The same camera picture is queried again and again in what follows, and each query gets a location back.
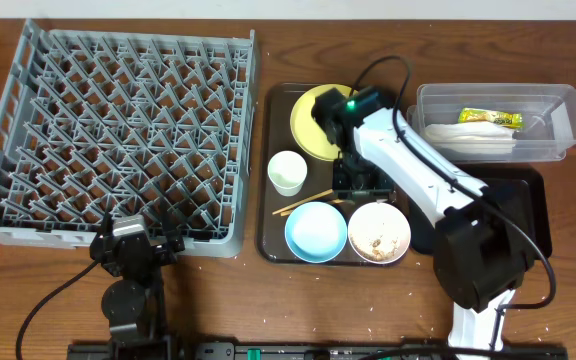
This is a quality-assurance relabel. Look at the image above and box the wooden chopstick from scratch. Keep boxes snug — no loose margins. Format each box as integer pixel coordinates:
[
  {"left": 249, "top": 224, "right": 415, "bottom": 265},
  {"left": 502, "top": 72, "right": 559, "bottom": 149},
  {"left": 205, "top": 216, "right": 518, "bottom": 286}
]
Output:
[
  {"left": 279, "top": 199, "right": 355, "bottom": 217},
  {"left": 272, "top": 189, "right": 333, "bottom": 215}
]

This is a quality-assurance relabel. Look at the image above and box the pink white bowl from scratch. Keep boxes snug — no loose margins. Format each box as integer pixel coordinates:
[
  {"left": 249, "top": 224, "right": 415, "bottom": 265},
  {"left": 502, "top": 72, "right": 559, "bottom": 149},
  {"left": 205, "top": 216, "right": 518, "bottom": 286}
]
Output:
[{"left": 348, "top": 202, "right": 412, "bottom": 265}]

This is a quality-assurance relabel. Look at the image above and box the light blue bowl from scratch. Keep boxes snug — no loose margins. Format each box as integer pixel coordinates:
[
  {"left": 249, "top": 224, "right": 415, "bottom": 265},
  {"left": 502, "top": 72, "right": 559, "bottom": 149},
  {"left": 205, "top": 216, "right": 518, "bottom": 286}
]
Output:
[{"left": 284, "top": 202, "right": 347, "bottom": 264}]

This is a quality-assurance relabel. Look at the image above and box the white plastic cup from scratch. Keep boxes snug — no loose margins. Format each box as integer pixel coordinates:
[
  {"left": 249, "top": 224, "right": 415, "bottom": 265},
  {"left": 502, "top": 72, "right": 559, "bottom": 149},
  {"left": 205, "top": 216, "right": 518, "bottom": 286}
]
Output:
[{"left": 267, "top": 150, "right": 308, "bottom": 197}]

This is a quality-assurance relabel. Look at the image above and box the white paper napkin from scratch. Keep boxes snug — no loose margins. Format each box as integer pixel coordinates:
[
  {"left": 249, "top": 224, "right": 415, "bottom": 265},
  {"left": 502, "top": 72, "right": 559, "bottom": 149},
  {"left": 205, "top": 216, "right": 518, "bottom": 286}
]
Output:
[{"left": 423, "top": 122, "right": 516, "bottom": 155}]

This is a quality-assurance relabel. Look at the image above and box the green yellow snack wrapper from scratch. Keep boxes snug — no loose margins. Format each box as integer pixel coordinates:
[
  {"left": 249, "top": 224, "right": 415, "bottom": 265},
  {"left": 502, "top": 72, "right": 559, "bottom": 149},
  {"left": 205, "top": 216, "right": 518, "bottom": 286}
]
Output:
[{"left": 458, "top": 108, "right": 524, "bottom": 130}]

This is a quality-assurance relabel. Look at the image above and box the rice food waste pile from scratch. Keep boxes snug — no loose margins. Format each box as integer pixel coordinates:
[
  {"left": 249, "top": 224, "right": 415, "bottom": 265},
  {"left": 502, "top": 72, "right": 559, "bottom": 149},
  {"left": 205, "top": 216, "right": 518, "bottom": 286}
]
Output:
[{"left": 361, "top": 236, "right": 399, "bottom": 262}]

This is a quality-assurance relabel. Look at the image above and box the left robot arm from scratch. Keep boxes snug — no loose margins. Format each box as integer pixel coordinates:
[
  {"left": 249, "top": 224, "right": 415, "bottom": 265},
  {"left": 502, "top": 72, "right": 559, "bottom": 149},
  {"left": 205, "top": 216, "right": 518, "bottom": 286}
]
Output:
[{"left": 89, "top": 202, "right": 185, "bottom": 360}]

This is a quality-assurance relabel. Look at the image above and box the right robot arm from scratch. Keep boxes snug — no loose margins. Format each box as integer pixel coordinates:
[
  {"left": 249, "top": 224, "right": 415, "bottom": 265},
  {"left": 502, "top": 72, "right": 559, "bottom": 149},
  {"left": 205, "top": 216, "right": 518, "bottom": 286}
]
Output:
[{"left": 311, "top": 88, "right": 540, "bottom": 359}]

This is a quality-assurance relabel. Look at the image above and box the grey plastic dishwasher rack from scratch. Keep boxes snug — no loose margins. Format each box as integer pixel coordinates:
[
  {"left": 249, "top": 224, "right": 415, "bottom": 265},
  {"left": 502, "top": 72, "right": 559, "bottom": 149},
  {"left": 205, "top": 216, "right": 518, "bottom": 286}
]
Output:
[{"left": 0, "top": 21, "right": 260, "bottom": 257}]

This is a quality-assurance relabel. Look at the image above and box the clear plastic waste bin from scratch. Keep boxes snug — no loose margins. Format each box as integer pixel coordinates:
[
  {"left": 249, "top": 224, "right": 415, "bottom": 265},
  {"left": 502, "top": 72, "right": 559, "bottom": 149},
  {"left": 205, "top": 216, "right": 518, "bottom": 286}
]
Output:
[{"left": 406, "top": 83, "right": 576, "bottom": 163}]

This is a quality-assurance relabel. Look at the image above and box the yellow round plate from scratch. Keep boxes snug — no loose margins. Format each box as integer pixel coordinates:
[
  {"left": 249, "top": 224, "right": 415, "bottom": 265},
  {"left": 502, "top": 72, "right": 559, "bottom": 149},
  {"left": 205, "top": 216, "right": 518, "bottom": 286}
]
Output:
[{"left": 290, "top": 84, "right": 351, "bottom": 162}]

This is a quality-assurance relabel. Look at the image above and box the dark brown serving tray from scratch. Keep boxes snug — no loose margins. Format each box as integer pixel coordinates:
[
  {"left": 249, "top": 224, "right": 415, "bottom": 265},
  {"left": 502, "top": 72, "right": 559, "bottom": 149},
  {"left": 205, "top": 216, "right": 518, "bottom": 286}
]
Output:
[{"left": 255, "top": 82, "right": 412, "bottom": 267}]

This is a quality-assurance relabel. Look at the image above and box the black rectangular tray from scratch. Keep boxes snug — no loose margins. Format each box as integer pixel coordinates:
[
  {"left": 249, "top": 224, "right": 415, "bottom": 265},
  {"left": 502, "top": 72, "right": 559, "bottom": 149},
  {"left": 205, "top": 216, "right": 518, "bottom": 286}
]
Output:
[{"left": 407, "top": 164, "right": 552, "bottom": 258}]

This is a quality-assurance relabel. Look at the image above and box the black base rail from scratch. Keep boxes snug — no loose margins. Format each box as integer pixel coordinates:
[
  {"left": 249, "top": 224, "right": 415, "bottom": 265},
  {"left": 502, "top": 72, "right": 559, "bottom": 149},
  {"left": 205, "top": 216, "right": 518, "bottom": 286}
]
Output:
[{"left": 66, "top": 342, "right": 569, "bottom": 360}]

